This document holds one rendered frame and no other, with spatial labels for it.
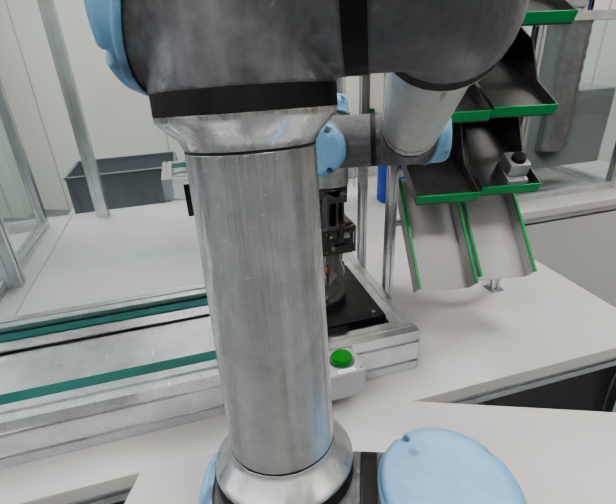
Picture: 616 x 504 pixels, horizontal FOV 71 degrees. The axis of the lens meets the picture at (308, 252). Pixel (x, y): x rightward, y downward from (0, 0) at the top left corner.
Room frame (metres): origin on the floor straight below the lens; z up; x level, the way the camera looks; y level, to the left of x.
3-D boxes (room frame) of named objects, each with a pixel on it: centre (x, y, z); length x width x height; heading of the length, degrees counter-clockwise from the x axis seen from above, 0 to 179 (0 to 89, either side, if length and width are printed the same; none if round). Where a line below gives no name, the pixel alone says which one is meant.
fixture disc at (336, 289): (0.84, -0.01, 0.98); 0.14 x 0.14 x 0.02
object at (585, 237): (1.96, -1.07, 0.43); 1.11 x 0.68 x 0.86; 105
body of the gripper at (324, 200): (0.73, -0.04, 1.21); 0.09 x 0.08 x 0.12; 15
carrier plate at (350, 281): (0.84, -0.01, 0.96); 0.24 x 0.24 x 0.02; 15
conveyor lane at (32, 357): (0.79, 0.28, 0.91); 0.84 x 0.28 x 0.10; 105
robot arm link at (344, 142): (0.64, -0.04, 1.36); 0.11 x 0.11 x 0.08; 82
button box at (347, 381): (0.61, 0.01, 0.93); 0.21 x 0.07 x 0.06; 105
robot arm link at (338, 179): (0.74, -0.04, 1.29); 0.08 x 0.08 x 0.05
